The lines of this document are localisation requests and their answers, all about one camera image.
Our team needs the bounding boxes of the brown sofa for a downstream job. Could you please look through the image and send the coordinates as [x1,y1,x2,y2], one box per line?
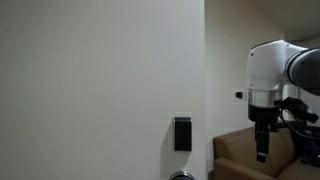
[212,124,320,180]

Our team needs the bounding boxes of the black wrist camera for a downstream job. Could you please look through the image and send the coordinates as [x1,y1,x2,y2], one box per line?
[274,96,319,124]

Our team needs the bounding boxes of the white room door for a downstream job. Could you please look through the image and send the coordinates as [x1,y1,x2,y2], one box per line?
[0,0,207,180]

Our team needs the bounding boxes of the black inside lock box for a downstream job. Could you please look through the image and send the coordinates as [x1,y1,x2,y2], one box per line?
[173,116,193,152]

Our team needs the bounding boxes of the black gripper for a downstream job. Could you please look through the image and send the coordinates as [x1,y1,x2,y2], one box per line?
[248,103,282,163]

